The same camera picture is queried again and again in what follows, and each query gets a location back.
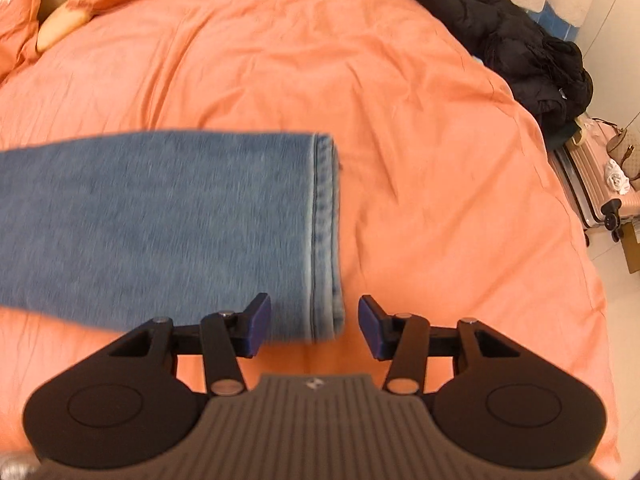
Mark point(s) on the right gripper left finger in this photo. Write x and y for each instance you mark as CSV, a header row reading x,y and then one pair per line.
x,y
141,395

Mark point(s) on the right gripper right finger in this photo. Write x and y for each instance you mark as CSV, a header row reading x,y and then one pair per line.
x,y
487,394

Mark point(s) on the blue denim jeans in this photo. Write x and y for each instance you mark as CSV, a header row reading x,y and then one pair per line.
x,y
113,230

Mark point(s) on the orange duvet cover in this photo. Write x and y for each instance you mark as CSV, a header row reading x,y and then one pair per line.
x,y
449,207

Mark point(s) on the pink suitcase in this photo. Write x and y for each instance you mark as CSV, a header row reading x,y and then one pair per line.
x,y
593,184

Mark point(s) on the beige handbag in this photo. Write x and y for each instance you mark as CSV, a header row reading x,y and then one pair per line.
x,y
623,148

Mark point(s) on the black puffer jacket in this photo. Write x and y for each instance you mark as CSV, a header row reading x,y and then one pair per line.
x,y
546,74

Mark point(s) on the small yellow pillow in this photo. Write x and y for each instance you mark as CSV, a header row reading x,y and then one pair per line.
x,y
65,19

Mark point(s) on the orange pillow left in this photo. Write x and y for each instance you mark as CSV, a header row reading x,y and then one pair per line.
x,y
19,32

